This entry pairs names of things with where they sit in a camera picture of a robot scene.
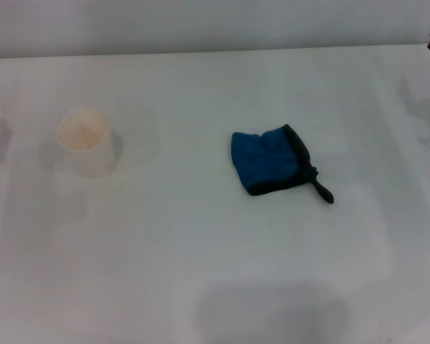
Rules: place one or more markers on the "blue rag with black trim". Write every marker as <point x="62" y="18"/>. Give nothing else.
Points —
<point x="265" y="161"/>

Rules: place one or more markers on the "white paper cup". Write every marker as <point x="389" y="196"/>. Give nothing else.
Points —
<point x="87" y="143"/>

